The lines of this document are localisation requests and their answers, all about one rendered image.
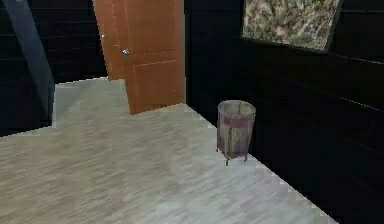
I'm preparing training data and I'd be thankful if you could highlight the metal garbage can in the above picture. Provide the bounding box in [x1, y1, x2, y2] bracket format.
[215, 99, 257, 167]

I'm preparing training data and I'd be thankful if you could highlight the orange wooden room door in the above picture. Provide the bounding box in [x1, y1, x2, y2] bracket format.
[91, 0, 186, 115]

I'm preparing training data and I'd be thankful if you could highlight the dark blue-grey slab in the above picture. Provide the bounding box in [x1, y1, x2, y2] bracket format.
[2, 0, 56, 128]

